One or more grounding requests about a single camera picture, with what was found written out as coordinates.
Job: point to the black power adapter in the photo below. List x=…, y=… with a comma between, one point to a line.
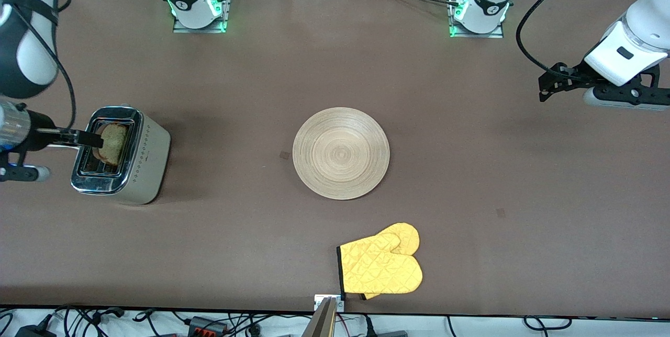
x=34, y=333

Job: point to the grey box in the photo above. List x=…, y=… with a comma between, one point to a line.
x=392, y=334

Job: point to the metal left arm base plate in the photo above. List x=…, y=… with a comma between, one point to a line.
x=497, y=35

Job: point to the brown bread slice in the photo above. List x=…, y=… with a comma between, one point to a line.
x=114, y=151

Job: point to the round wooden plate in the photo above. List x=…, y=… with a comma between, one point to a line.
x=340, y=154

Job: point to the black box with red connectors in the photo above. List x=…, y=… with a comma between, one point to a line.
x=207, y=326

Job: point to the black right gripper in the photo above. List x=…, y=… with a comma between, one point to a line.
x=36, y=136

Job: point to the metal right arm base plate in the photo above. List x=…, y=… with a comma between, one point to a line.
x=180, y=29

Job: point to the yellow quilted oven mitt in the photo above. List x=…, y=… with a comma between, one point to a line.
x=405, y=235
x=382, y=269

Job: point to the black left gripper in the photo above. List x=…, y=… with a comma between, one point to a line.
x=574, y=73

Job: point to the silver metal bracket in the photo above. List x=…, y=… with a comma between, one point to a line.
x=319, y=300

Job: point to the aluminium profile bar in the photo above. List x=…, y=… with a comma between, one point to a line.
x=322, y=324

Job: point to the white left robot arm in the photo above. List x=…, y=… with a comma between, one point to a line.
x=646, y=23

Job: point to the chrome and beige toaster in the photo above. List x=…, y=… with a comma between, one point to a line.
x=149, y=164

